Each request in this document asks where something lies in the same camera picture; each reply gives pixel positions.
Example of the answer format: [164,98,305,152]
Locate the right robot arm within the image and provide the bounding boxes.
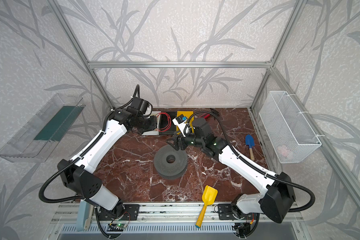
[167,112,316,224]

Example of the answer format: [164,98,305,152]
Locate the white plastic bin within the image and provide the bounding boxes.
[143,115,162,136]

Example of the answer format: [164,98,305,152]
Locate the yellow toy shovel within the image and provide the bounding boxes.
[195,185,218,229]

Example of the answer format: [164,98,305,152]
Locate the grey cable spool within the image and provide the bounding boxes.
[154,145,188,180]

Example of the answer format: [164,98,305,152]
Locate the white wire basket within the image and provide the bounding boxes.
[260,91,322,164]

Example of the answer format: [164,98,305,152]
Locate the red cable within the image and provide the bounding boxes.
[154,112,172,133]

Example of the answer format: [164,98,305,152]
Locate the black plastic bin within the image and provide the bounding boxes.
[159,112,177,135]

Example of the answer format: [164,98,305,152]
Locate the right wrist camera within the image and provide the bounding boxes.
[172,114,188,134]

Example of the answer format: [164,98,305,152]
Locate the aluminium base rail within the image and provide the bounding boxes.
[43,202,310,240]

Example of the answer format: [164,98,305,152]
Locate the yellow plastic bin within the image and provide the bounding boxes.
[177,111,194,132]

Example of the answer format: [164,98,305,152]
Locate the pink object in basket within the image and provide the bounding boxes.
[277,145,292,159]

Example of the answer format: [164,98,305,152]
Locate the red black spray bottle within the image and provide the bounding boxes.
[201,108,220,120]

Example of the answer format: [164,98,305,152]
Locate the clear plastic wall tray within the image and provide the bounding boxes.
[0,94,86,163]

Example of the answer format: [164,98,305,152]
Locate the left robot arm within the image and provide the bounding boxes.
[39,85,157,215]

